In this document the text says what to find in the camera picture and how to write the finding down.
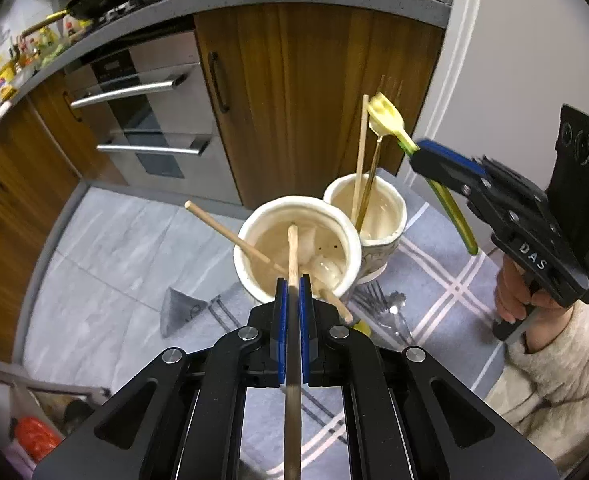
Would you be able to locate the yellow food packet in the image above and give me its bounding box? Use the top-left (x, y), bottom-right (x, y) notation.
top-left (0, 61), bottom-right (21, 97)

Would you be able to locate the cream ceramic utensil holder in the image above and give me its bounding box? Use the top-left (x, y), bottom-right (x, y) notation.
top-left (234, 174), bottom-right (408, 307)

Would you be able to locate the wooden cabinet with black handle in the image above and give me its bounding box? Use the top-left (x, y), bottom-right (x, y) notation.
top-left (193, 2), bottom-right (446, 209)

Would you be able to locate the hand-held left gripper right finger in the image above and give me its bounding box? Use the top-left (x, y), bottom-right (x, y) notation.
top-left (299, 274), bottom-right (560, 480)

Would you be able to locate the row of condiment bottles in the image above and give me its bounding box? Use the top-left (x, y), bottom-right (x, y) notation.
top-left (7, 24), bottom-right (71, 69)

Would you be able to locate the grey plaid tablecloth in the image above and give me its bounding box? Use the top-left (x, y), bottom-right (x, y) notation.
top-left (159, 167), bottom-right (515, 480)

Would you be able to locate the person's right forearm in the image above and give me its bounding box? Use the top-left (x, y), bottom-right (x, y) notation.
top-left (484, 302), bottom-right (589, 472)

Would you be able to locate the green-handled yellow spoon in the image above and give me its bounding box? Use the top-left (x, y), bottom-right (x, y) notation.
top-left (367, 92), bottom-right (480, 256)

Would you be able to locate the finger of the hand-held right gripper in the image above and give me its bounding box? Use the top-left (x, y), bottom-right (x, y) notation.
top-left (417, 140), bottom-right (551, 209)
top-left (409, 149), bottom-right (551, 234)

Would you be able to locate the gold fork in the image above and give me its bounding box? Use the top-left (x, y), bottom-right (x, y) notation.
top-left (357, 75), bottom-right (406, 229)

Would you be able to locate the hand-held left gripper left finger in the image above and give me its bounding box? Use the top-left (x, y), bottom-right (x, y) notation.
top-left (33, 276), bottom-right (290, 480)

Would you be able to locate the wooden chopstick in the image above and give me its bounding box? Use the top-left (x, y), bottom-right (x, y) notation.
top-left (283, 225), bottom-right (303, 480)
top-left (184, 200), bottom-right (354, 324)
top-left (351, 94), bottom-right (371, 223)

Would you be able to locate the stainless steel oven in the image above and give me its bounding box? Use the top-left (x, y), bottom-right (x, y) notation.
top-left (63, 29), bottom-right (244, 207)

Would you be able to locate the red plastic bag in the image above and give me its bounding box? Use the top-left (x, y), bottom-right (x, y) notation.
top-left (13, 416), bottom-right (64, 464)

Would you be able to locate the person's right hand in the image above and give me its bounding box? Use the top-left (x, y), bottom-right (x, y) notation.
top-left (494, 260), bottom-right (575, 346)

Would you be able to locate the silver spoon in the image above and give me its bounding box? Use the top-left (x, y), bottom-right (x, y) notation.
top-left (381, 291), bottom-right (413, 344)

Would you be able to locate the wooden base cabinet run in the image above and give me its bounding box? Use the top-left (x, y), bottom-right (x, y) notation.
top-left (0, 74), bottom-right (126, 362)

